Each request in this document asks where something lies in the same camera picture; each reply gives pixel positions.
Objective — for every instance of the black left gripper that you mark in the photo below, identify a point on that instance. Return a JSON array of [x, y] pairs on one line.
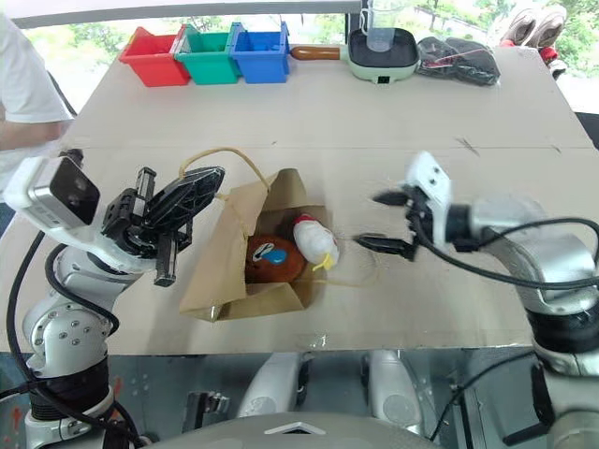
[[126, 220]]

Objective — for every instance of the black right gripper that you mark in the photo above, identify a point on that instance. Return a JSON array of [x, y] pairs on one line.
[[418, 220]]

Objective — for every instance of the brown paper bag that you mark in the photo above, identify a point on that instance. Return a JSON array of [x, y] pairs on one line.
[[220, 262]]

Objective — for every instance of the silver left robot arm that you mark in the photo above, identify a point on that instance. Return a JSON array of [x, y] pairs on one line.
[[65, 332]]

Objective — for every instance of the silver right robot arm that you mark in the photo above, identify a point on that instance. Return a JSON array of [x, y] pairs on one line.
[[538, 248]]

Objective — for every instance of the white chicken plush toy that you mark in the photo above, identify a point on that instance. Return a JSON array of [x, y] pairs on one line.
[[313, 236]]

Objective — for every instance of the brown round plush toy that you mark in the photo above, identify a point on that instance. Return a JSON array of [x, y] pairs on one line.
[[276, 262]]

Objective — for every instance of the green plastic bin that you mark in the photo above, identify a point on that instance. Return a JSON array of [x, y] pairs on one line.
[[206, 58]]

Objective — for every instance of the red plastic bin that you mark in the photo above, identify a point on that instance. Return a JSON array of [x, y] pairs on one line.
[[152, 58]]

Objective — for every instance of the blue plastic bin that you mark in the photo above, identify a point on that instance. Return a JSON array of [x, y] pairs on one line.
[[259, 56]]

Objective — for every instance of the green electric frying pan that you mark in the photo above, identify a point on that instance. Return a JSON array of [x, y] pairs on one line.
[[381, 53]]

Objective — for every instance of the silver rounded robot leg shell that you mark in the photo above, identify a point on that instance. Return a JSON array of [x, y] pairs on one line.
[[390, 388], [269, 383]]

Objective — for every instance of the clear plastic measuring cup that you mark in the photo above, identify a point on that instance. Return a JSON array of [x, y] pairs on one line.
[[381, 25]]

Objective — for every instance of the person in white shirt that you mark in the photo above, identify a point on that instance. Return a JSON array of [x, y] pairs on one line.
[[23, 84]]

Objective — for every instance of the black metal clamp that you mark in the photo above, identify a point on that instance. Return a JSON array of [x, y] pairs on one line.
[[203, 409]]

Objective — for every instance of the silver robot torso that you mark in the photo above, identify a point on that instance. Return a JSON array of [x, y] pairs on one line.
[[299, 430]]

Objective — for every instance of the pair of beige shoes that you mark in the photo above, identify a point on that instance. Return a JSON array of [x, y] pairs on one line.
[[536, 25]]

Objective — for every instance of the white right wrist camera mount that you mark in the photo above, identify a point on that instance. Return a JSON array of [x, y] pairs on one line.
[[433, 187]]

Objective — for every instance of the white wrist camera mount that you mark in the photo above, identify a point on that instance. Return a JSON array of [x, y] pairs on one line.
[[44, 192], [433, 187]]

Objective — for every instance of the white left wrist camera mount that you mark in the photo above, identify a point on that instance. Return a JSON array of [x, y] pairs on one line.
[[44, 192]]

